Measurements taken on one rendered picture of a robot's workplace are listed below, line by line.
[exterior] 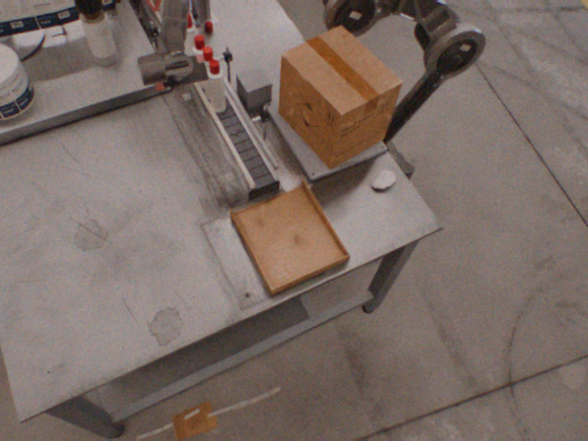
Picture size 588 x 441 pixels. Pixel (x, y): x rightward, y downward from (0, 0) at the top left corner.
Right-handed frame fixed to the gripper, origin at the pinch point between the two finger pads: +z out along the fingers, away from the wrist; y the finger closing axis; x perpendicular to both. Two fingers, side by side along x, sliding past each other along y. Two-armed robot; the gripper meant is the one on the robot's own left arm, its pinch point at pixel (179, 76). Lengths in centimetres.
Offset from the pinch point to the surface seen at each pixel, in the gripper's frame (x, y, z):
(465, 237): 97, -123, 75
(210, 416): 127, 22, 45
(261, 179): 34.8, -17.0, 9.9
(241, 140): 21.7, -15.6, 20.6
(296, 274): 63, -18, -7
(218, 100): 7.4, -11.6, 24.1
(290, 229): 51, -21, 2
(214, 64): -2.9, -12.1, 14.1
